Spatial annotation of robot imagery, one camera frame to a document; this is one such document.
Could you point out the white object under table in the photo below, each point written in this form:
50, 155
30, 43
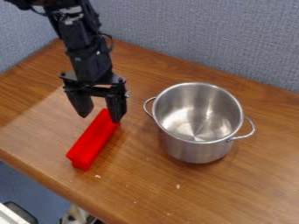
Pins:
79, 216

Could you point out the stainless steel pot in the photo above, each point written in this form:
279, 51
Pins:
199, 117

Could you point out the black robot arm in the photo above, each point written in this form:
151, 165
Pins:
74, 20

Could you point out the red rectangular block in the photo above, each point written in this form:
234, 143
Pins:
92, 141

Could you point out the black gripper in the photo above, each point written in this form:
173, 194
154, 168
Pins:
94, 79

